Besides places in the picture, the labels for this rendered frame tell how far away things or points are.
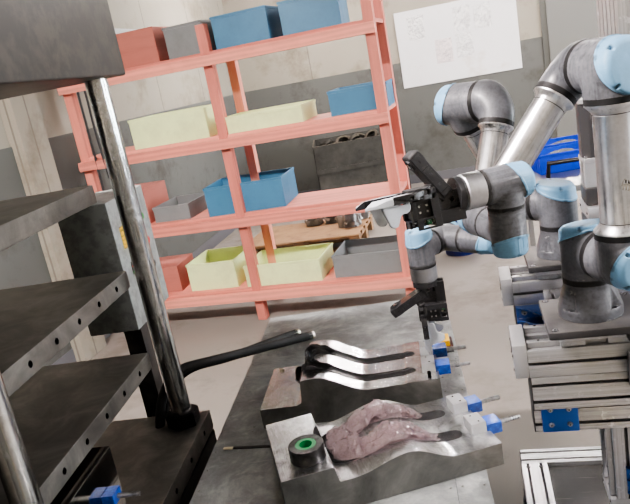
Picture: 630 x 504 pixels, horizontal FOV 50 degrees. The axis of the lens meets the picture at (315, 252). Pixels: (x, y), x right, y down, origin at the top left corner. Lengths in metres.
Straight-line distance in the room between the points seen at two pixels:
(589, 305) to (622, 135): 0.42
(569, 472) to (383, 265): 2.53
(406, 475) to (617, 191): 0.76
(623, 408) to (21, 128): 4.12
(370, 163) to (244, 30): 3.85
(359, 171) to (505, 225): 6.91
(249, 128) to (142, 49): 0.96
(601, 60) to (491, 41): 7.73
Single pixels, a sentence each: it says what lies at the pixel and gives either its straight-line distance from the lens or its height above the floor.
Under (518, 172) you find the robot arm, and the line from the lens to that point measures 1.43.
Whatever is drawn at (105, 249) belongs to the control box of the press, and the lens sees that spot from 2.09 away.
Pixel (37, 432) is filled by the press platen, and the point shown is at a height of 1.04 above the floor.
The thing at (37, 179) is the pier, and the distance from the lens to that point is 5.03.
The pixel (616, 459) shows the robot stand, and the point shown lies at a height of 0.50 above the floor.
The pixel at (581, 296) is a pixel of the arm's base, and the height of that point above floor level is 1.10.
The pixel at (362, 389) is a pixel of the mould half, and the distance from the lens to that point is 1.87.
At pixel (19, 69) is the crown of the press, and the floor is 1.83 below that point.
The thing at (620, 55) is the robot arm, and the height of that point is 1.65.
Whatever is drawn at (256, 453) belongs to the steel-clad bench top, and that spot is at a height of 0.80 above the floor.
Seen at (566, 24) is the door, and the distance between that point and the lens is 9.26.
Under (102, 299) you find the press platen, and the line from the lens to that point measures 1.81.
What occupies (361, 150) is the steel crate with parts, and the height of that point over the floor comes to 0.69.
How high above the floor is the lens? 1.73
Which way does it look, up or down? 15 degrees down
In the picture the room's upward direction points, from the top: 11 degrees counter-clockwise
